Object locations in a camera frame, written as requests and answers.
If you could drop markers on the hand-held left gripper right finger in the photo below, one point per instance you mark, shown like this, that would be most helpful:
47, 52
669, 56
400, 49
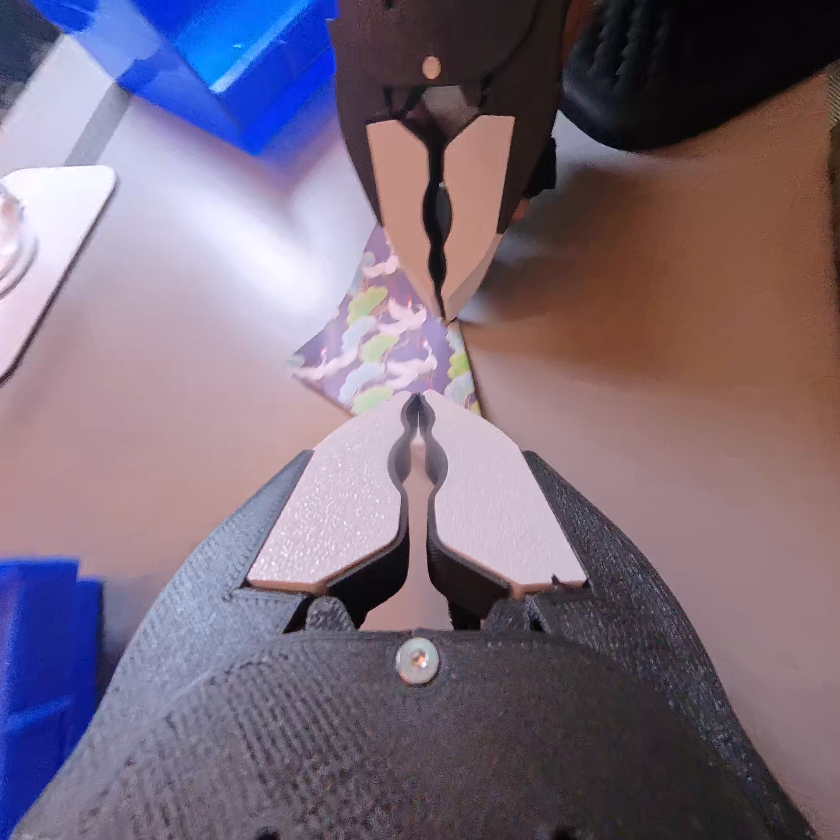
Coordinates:
505, 512

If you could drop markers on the white stand plate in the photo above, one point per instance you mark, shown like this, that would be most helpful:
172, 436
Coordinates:
59, 250

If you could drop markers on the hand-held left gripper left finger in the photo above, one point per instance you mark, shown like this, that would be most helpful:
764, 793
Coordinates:
328, 512

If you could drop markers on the black textured pad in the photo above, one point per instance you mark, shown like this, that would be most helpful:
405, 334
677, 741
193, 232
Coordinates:
709, 66

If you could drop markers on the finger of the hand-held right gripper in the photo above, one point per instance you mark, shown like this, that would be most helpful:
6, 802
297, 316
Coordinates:
400, 184
483, 184

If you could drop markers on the purple crane patterned paper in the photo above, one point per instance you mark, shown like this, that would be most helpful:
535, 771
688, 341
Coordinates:
368, 355

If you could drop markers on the blue plastic bin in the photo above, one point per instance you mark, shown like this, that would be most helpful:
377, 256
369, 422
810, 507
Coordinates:
40, 683
236, 66

